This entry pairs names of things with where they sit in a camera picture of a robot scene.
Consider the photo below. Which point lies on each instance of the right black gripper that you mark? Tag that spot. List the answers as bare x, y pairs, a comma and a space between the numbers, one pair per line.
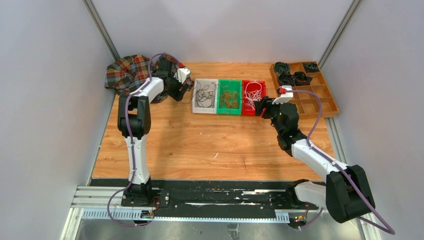
266, 102

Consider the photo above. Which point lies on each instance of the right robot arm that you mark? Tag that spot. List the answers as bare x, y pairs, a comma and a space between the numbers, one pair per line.
314, 159

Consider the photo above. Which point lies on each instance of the plaid cloth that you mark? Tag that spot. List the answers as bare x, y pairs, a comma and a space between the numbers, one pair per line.
129, 73

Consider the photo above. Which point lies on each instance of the red plastic bin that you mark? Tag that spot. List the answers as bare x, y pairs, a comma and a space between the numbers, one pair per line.
252, 90

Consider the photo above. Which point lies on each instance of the green plastic bin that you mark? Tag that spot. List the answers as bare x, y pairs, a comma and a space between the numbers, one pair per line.
229, 97

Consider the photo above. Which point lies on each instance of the black coiled roll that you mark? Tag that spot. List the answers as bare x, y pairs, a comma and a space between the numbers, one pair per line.
286, 79
311, 67
281, 68
301, 79

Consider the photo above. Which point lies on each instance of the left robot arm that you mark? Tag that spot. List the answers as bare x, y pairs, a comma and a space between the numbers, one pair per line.
134, 122

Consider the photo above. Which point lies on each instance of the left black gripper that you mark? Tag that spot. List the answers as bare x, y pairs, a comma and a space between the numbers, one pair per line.
178, 95

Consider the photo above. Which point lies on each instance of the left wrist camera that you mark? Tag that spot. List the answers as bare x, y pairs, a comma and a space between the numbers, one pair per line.
182, 73

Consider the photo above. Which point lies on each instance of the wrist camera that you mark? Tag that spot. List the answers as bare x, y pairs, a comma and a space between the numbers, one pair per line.
182, 73
284, 95

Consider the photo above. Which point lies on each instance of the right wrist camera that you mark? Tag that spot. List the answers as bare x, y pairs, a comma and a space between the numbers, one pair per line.
284, 95

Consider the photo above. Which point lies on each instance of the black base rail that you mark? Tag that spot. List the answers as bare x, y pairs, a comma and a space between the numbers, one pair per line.
248, 200

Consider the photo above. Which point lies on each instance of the white plastic bin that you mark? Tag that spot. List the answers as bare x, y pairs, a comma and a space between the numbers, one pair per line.
205, 96

